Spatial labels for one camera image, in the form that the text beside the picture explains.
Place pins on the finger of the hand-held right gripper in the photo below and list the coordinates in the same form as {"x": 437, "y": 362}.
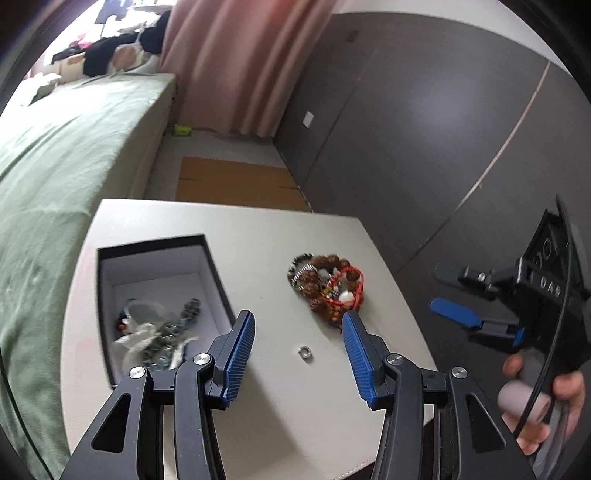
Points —
{"x": 466, "y": 276}
{"x": 455, "y": 314}

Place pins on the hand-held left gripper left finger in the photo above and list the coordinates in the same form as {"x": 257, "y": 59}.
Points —
{"x": 238, "y": 355}

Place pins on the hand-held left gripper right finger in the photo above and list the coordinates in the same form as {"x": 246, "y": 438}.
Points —
{"x": 360, "y": 355}

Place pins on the black jewelry box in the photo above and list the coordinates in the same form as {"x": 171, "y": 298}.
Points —
{"x": 219, "y": 286}

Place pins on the metal watch band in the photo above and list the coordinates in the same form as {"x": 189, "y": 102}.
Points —
{"x": 300, "y": 276}

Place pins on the person's right hand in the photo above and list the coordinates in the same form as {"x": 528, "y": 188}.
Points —
{"x": 570, "y": 392}

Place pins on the jewellery and bags in box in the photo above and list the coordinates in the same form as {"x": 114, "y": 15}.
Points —
{"x": 143, "y": 318}

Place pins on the flat brown cardboard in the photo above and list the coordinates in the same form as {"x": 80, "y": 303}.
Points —
{"x": 231, "y": 180}

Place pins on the small green packet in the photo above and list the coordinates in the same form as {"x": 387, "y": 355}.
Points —
{"x": 182, "y": 130}

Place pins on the bed with green sheet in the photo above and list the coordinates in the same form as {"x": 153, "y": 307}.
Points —
{"x": 69, "y": 161}

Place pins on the pink curtain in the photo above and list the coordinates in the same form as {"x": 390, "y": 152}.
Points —
{"x": 231, "y": 64}

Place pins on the beige pillow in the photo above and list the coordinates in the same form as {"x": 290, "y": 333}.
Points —
{"x": 127, "y": 57}

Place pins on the pile of black clothes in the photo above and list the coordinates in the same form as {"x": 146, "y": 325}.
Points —
{"x": 99, "y": 57}

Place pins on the pale patterned duvet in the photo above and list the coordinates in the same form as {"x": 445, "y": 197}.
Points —
{"x": 44, "y": 85}

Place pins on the white wall socket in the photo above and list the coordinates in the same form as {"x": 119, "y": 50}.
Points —
{"x": 308, "y": 119}

